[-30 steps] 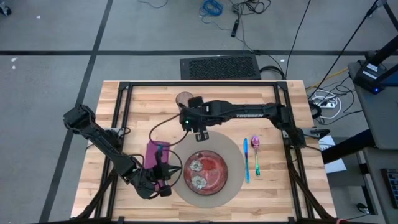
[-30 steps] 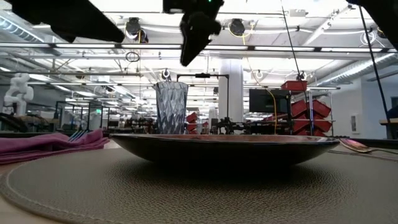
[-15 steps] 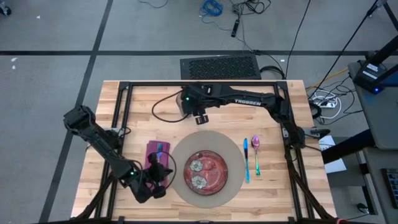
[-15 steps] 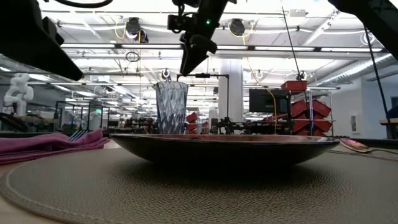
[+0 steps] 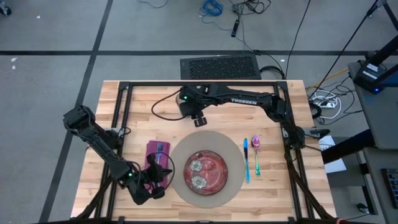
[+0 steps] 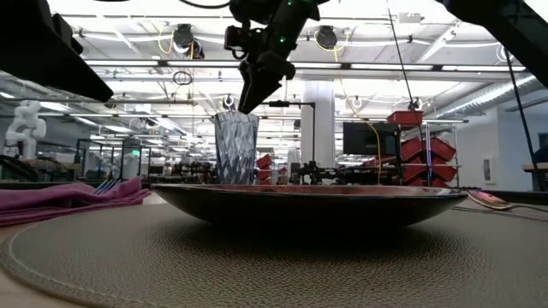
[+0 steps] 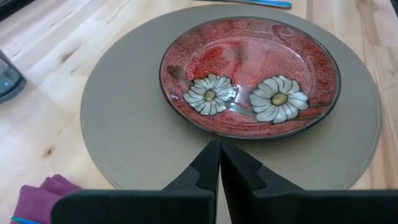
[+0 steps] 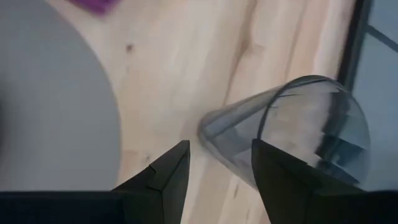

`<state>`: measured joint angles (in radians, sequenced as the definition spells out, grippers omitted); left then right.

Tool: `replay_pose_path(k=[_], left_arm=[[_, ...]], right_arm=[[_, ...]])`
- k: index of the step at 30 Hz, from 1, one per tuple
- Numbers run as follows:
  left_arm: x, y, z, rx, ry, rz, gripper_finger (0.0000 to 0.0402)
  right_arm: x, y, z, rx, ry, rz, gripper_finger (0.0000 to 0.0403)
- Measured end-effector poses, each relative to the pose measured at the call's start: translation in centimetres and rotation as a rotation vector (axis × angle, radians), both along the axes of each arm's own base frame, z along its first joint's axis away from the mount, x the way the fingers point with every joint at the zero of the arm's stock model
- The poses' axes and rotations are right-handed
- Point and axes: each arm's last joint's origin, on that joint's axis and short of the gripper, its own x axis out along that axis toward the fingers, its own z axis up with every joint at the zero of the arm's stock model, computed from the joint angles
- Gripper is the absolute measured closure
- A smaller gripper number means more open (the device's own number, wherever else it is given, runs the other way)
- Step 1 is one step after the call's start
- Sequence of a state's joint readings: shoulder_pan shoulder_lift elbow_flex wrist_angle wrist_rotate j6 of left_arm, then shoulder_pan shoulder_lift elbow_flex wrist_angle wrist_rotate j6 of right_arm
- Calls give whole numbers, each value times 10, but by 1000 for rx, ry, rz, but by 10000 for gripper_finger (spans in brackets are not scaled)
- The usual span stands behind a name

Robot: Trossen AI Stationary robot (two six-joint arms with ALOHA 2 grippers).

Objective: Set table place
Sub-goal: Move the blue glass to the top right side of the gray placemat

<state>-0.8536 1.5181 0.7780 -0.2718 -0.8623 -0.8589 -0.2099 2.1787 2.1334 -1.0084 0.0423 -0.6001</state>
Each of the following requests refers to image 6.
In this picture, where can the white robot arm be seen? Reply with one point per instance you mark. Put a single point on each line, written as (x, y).
(27, 124)

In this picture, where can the black gantry stand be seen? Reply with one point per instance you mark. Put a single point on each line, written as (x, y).
(314, 137)

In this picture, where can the long white light bar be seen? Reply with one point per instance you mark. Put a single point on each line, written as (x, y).
(342, 66)

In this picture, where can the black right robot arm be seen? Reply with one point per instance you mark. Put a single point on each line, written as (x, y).
(505, 25)

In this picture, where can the dark round plate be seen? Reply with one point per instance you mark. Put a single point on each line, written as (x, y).
(308, 209)

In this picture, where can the magenta cloth napkin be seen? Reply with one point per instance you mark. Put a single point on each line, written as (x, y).
(51, 203)

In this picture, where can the black monitor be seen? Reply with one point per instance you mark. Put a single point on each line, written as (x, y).
(368, 139)

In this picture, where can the metal shelf rack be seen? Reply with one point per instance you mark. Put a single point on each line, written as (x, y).
(428, 130)

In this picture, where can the white round pillar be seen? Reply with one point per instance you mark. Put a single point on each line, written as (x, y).
(319, 128)

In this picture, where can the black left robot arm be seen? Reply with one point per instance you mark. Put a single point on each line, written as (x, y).
(43, 51)

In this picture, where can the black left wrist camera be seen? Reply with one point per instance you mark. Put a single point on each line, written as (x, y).
(240, 40)

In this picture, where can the clear faceted glass tumbler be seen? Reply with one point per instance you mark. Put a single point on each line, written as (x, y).
(237, 149)

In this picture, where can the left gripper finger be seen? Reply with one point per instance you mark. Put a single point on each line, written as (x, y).
(257, 94)

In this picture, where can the grey rectangular panel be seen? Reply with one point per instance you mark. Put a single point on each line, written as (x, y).
(487, 170)

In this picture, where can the small black robot arm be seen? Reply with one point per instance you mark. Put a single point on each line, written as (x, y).
(314, 173)

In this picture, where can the wooden desk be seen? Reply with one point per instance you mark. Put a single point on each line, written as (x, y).
(535, 167)

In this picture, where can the round grey placemat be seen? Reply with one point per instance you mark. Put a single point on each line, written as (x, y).
(257, 265)

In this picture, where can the red storage bin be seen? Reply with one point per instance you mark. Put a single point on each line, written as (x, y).
(413, 149)
(443, 149)
(414, 173)
(444, 173)
(404, 118)
(264, 161)

